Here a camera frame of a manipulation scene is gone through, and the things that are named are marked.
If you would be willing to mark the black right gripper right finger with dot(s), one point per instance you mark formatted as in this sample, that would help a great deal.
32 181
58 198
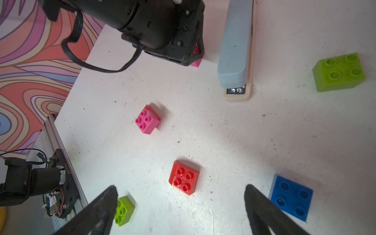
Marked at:
264 217

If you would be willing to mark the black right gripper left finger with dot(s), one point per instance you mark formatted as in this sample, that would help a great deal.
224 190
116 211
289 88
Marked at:
96 218

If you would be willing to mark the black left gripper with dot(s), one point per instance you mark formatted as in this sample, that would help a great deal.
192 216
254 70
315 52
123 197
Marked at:
167 30

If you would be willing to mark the green lego brick front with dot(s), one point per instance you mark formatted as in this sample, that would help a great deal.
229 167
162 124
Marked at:
124 211

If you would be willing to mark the green lego brick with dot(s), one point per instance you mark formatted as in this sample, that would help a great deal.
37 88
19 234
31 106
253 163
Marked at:
124 211
338 73

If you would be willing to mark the red lego brick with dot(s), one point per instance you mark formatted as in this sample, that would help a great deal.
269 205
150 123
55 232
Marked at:
184 178

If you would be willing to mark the blue lego brick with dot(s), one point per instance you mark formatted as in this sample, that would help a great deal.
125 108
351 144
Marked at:
291 197

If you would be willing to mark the green lego brick back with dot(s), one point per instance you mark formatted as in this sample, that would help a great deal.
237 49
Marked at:
338 73

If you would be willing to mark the blue and cream stapler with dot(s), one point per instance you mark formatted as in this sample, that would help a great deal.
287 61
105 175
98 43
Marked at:
236 55

